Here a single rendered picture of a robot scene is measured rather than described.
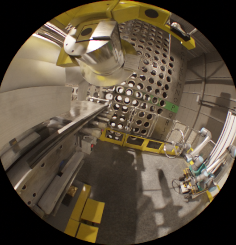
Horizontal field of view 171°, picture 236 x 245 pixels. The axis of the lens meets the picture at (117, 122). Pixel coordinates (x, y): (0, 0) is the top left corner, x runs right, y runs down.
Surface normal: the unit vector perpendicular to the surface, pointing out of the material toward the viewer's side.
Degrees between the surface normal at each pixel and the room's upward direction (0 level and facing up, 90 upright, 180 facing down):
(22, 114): 90
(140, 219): 0
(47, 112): 90
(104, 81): 90
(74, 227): 0
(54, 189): 0
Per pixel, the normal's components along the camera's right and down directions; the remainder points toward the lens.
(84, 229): 0.23, -0.90
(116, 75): -0.11, 0.34
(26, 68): 0.98, -0.10
